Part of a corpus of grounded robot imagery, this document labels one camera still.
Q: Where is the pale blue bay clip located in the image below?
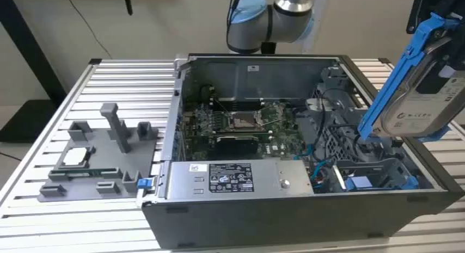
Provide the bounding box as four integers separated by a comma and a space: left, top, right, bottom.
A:
343, 176, 371, 189

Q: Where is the metal socket cover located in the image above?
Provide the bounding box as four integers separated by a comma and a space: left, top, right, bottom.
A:
254, 102, 288, 126

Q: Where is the silver CPU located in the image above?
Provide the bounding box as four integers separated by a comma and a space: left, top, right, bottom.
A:
63, 147, 92, 167

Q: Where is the long black round wire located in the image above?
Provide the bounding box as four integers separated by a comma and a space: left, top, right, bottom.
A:
312, 88, 362, 158

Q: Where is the grey metal drive cage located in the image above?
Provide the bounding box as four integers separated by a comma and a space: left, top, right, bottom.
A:
296, 65, 421, 190

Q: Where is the silver power supply unit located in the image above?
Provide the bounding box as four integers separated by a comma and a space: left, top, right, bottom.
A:
164, 159, 315, 199

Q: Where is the black floor plate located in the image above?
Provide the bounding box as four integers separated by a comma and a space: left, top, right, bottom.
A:
0, 99, 56, 143

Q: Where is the black desk leg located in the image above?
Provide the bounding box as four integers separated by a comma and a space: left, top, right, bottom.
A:
0, 0, 68, 102

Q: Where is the green RAM stick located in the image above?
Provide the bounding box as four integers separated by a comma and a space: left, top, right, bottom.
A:
53, 168, 121, 178

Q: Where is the dark grey PC case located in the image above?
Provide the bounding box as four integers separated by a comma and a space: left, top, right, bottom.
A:
136, 53, 465, 250

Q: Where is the thin black wall cable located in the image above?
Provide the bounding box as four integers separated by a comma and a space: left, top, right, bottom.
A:
63, 0, 113, 59

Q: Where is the hard disk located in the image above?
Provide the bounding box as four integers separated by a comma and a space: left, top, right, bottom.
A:
355, 12, 465, 144

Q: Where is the green motherboard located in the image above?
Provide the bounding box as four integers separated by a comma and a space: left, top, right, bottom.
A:
178, 99, 310, 162

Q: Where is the CPU socket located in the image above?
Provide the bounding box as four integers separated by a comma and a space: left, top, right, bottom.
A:
226, 110, 270, 132

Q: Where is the grey parts rack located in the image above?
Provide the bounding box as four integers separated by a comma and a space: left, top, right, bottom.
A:
37, 102, 159, 204

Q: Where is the blue flat data wire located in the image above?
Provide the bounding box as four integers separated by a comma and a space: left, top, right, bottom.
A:
294, 144, 337, 186

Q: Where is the black RAM slot bank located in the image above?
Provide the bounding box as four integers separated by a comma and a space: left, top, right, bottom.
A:
212, 129, 272, 137

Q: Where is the thin wire locking lever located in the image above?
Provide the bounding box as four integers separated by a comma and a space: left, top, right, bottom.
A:
212, 96, 234, 115

